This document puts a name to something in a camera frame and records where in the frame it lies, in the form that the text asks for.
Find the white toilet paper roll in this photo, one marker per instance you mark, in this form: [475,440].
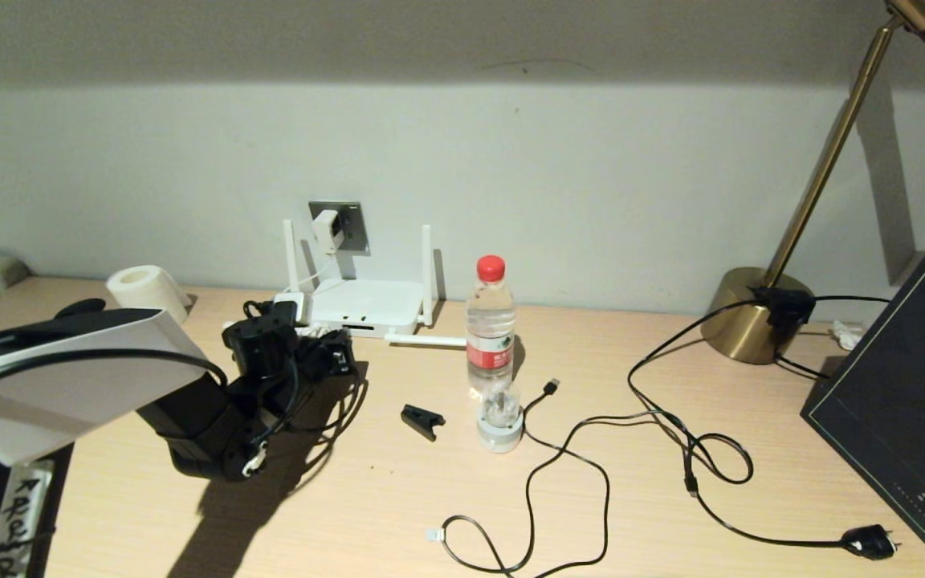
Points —
[145,289]

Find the dark gift bag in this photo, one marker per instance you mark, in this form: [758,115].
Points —
[896,385]

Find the white handwritten tape label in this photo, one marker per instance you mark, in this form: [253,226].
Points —
[17,522]

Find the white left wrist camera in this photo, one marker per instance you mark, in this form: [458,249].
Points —
[290,305]

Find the grey wall socket plate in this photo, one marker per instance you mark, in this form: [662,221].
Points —
[354,225]

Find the small white crumpled object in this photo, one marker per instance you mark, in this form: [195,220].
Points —
[844,335]

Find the black box on lamp base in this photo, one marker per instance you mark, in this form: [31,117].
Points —
[785,309]

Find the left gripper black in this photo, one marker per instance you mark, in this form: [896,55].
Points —
[316,357]

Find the small glass dome white base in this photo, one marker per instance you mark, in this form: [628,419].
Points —
[500,429]

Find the small black clip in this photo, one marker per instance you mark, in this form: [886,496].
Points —
[421,421]

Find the white power adapter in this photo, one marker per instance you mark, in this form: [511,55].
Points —
[326,231]

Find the white router with antennas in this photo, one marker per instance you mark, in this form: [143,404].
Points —
[374,305]

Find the brass desk lamp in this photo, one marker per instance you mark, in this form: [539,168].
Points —
[743,321]

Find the water bottle red cap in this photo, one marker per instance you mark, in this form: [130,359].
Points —
[491,337]

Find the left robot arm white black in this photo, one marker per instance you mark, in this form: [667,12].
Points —
[77,385]

